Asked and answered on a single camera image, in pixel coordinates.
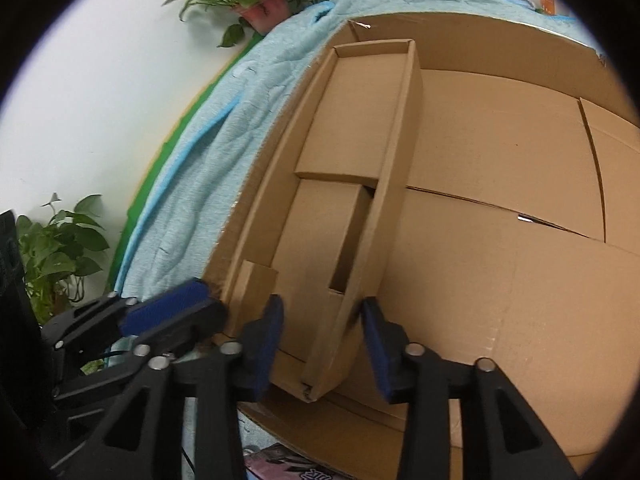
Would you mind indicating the green leafy plant left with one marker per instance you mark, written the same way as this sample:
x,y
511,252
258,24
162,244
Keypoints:
x,y
60,254

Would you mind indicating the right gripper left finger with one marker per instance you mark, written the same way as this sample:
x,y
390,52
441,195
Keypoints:
x,y
139,432

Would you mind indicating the small orange label jar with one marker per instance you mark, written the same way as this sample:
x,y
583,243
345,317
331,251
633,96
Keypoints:
x,y
546,7

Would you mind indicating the large cardboard box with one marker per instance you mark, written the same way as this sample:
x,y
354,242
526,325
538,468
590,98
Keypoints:
x,y
517,240

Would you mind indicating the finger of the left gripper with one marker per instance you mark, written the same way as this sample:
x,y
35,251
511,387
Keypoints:
x,y
101,322
176,336

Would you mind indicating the small cardboard divider tray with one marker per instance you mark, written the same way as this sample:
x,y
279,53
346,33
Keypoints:
x,y
316,228

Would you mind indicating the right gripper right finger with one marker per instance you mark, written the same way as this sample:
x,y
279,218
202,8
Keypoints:
x,y
502,436

